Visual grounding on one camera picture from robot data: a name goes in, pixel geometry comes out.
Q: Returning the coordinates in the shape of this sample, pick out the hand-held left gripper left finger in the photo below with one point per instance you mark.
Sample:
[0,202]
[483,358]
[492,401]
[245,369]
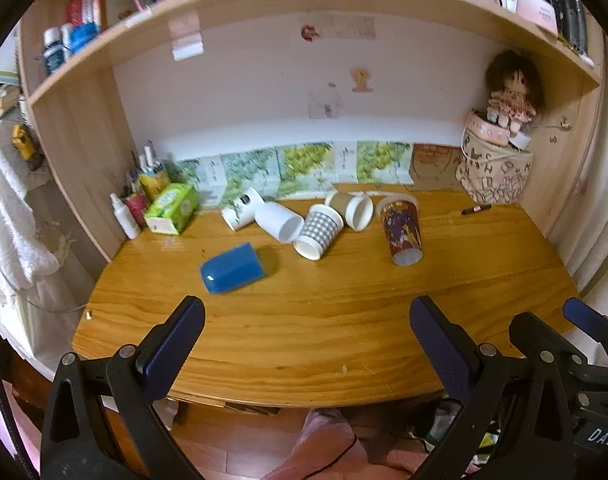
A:
[176,350]

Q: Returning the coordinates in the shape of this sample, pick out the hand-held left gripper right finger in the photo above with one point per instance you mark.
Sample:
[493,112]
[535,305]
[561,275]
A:
[441,345]

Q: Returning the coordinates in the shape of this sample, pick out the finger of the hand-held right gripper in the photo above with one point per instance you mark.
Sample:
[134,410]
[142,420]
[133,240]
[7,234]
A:
[534,332]
[591,320]

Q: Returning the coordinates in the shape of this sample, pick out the blue plastic cup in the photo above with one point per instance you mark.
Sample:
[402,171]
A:
[232,269]

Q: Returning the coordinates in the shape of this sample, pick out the dark red printed cup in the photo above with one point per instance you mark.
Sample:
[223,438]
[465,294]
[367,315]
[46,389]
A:
[401,230]

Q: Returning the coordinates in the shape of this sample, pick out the white paper cup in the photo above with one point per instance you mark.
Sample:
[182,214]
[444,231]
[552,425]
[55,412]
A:
[359,212]

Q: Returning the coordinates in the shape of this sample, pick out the white cup with green print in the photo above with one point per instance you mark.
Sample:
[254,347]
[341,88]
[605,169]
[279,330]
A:
[243,208]

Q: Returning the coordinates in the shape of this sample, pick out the plain white cup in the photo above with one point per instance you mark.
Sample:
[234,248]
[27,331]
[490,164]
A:
[276,219]

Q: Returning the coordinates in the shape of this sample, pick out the grey checkered paper cup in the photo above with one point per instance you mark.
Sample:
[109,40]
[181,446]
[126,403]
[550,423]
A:
[320,230]

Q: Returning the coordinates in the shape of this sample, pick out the brown paper cup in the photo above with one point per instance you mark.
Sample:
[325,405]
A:
[338,202]

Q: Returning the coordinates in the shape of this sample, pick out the dark pen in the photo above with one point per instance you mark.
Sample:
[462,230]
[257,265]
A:
[476,209]

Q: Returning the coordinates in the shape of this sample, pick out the white spray bottle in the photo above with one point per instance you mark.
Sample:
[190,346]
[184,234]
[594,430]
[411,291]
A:
[126,220]

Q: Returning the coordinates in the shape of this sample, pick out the green tissue box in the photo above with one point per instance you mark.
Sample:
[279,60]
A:
[171,207]

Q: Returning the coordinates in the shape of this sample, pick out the person's pink clothed leg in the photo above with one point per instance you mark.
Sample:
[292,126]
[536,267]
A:
[329,440]

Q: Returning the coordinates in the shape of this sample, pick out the letter-patterned storage basket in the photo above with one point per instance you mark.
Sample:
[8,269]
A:
[494,175]

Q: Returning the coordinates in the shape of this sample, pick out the yellow-green pen holder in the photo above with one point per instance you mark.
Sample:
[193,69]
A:
[155,185]

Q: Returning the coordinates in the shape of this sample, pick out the green grape picture card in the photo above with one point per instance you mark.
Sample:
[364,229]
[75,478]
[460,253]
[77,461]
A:
[381,160]
[199,177]
[304,165]
[249,172]

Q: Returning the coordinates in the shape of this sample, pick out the brown drawing card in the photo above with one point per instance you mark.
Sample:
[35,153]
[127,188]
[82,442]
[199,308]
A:
[434,165]

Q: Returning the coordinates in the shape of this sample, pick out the pink round box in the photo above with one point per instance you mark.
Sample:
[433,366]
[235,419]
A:
[484,130]

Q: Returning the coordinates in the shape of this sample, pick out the white lace cloth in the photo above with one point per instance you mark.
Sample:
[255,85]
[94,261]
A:
[11,220]

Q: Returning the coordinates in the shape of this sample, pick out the brown-haired doll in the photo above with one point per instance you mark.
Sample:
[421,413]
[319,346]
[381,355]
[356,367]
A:
[514,90]

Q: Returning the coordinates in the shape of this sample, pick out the wooden desk shelf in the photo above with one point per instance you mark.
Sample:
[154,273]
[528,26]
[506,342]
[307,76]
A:
[79,125]

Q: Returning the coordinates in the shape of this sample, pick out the yellow toy vehicle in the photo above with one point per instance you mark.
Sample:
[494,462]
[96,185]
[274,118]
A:
[25,146]

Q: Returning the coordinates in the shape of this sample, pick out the row of books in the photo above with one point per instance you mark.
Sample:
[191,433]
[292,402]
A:
[566,10]

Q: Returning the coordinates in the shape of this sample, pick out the pink paper box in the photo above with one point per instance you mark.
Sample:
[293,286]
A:
[536,12]

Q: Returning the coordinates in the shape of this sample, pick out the strip of adhesive tape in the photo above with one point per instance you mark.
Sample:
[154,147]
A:
[186,37]

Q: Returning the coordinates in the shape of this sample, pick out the dark blue bottle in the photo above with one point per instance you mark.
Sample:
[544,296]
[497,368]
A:
[53,55]

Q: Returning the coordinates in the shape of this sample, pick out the orange picture book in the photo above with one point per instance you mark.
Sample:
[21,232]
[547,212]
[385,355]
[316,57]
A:
[119,0]

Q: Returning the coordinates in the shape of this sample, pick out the red books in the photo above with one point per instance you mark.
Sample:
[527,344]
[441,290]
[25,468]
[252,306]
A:
[81,7]

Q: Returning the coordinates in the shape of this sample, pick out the yellow bear wall sticker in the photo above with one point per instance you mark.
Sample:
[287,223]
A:
[362,80]

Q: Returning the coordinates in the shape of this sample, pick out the red wall sticker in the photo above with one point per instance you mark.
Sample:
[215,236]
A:
[309,32]

